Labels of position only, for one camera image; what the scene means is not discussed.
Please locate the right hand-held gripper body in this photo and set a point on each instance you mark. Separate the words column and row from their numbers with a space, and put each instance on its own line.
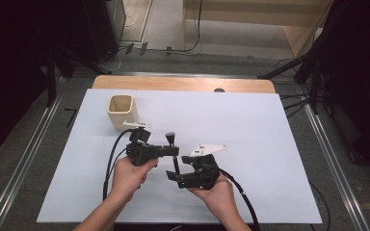
column 199, row 174

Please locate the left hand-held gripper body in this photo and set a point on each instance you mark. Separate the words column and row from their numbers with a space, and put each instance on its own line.
column 141, row 150

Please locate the beige square cup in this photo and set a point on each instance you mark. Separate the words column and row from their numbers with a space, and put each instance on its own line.
column 122, row 110

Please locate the person's right hand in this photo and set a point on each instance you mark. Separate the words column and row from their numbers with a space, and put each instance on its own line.
column 216, row 195

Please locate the person's left hand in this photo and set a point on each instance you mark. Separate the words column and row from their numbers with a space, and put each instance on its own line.
column 130, row 179

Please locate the wooden table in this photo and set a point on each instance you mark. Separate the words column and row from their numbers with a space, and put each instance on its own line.
column 179, row 84

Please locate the white table mat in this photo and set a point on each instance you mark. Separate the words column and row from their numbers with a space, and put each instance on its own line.
column 253, row 128

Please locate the black metal stand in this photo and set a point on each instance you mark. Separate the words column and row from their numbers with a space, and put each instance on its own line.
column 52, row 77
column 314, row 80

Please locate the black cabinet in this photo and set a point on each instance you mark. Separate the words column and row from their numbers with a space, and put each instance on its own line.
column 104, row 29

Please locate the light wooden shelf unit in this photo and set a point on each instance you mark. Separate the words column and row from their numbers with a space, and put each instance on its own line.
column 257, row 16

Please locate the metal floor rail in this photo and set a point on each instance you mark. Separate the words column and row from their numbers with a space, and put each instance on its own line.
column 334, row 166
column 22, row 163

